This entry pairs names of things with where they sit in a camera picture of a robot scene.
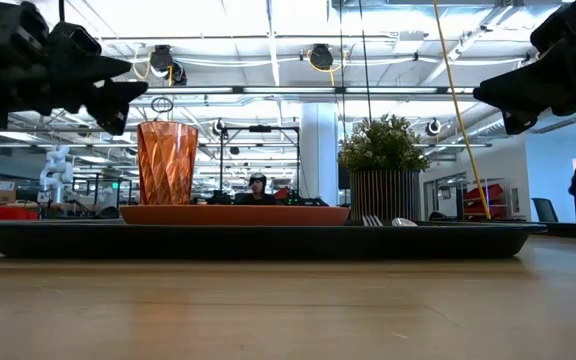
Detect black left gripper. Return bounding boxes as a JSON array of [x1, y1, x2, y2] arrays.
[[0, 59, 148, 135]]

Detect orange faceted plastic cup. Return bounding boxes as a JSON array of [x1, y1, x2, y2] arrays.
[[136, 120, 200, 207]]

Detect orange plate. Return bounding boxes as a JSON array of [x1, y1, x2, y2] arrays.
[[119, 203, 352, 227]]

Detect black rectangular tray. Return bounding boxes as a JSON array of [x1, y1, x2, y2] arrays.
[[0, 220, 548, 260]]

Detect dark office chair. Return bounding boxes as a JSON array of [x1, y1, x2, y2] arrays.
[[531, 196, 561, 224]]

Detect long ceiling light bar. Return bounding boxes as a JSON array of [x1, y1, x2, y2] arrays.
[[145, 85, 477, 97]]

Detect potted plant in ribbed pot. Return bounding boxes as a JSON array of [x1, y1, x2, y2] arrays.
[[337, 113, 432, 222]]

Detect red storage bins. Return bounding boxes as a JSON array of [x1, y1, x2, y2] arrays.
[[0, 205, 40, 222]]

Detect white building column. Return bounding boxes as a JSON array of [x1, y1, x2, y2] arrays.
[[299, 102, 340, 205]]

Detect hanging black cable loop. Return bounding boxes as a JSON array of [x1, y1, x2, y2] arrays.
[[149, 95, 175, 115]]

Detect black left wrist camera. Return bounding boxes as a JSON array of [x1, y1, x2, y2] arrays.
[[50, 22, 133, 84]]

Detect black ceiling cable reel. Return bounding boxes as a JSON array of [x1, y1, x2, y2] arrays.
[[308, 43, 335, 72], [169, 61, 189, 87], [148, 44, 175, 74]]

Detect white ventilation duct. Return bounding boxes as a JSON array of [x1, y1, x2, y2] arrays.
[[467, 112, 507, 137]]

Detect black frame workcell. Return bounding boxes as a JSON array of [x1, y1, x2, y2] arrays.
[[71, 176, 135, 220]]

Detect tall black metal frame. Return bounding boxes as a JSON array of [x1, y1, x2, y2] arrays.
[[217, 124, 303, 206]]

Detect thin black hanging cable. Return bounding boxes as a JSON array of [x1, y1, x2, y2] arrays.
[[337, 0, 345, 149]]

